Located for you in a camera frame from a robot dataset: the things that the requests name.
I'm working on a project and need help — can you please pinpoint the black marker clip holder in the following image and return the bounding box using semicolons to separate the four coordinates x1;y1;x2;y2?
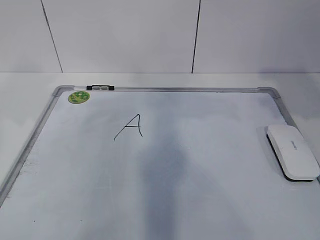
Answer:
86;85;115;91

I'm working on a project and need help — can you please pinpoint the white aluminium-framed whiteboard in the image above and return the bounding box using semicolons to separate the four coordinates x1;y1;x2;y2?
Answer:
0;85;320;240

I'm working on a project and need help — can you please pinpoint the white whiteboard eraser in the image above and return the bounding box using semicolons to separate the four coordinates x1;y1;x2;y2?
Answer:
266;125;320;182

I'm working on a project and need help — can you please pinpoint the round green magnet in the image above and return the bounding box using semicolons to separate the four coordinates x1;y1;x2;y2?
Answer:
67;91;90;104

